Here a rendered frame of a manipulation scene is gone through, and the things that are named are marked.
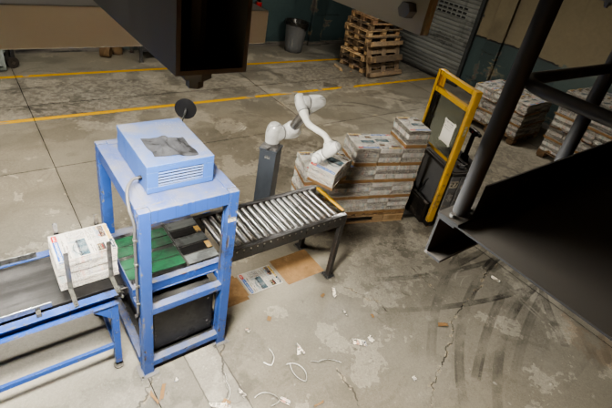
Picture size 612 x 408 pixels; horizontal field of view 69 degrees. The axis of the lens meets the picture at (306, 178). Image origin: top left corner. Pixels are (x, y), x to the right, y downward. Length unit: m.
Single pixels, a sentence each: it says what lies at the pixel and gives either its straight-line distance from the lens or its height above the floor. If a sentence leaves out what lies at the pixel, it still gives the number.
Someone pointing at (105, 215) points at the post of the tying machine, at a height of 0.93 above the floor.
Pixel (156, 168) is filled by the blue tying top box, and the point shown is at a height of 1.73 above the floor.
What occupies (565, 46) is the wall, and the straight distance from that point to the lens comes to 10.79.
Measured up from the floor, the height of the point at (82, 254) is 1.06.
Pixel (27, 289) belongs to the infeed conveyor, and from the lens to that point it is 3.54.
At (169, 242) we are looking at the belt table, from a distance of 3.73.
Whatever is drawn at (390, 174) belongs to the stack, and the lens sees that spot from 5.35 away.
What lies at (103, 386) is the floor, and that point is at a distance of 3.92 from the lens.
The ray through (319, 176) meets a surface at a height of 1.04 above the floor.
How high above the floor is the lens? 3.23
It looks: 31 degrees down
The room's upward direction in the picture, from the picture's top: 11 degrees clockwise
